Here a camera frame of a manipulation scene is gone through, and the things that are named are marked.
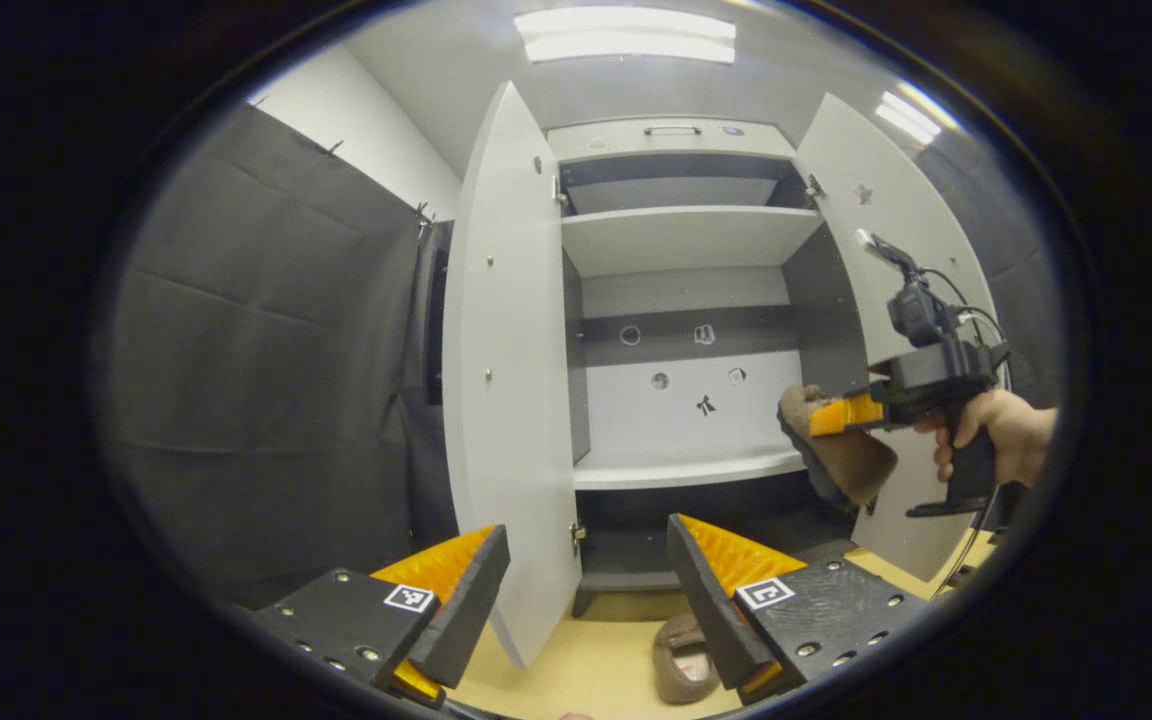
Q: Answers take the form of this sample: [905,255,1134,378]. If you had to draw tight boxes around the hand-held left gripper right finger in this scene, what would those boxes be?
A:
[666,513,932,706]

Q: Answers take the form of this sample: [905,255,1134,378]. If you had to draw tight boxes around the large ceiling light panel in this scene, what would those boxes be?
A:
[514,8,737,66]

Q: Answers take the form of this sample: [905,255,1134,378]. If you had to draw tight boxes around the brown fuzzy shoe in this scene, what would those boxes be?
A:
[778,385,899,511]
[652,612,722,704]

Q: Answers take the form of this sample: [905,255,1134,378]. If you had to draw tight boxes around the black backdrop cloth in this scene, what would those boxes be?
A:
[101,100,1067,611]

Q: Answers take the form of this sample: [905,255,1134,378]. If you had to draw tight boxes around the grey shoe cabinet door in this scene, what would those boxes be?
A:
[441,82,585,669]
[794,93,1002,583]

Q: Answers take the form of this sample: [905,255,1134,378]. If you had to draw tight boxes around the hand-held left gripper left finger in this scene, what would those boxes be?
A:
[251,523,512,711]

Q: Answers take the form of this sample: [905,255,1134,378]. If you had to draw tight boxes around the small ceiling light panel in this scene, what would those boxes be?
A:
[874,85,959,146]

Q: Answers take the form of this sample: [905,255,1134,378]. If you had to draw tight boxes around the grey cabinet drawer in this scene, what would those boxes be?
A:
[548,118,797,163]

